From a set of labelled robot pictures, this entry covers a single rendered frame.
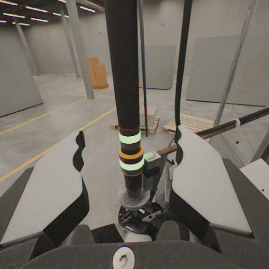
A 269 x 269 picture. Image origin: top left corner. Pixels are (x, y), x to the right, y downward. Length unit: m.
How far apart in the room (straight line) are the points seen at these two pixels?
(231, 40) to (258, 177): 5.18
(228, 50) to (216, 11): 6.98
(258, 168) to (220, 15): 11.95
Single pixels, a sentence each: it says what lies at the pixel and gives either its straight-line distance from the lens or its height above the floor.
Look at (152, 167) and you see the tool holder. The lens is 0.26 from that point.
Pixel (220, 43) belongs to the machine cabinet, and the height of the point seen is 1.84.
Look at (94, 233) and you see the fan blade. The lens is 0.79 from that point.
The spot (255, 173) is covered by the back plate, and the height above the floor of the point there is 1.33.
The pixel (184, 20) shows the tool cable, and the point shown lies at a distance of 0.23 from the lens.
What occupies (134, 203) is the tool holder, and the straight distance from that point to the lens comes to 0.30.
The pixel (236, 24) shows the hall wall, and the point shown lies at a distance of 12.39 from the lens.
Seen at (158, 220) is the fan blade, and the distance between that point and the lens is 0.45.
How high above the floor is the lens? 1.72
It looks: 31 degrees down
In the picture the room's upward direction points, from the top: 3 degrees counter-clockwise
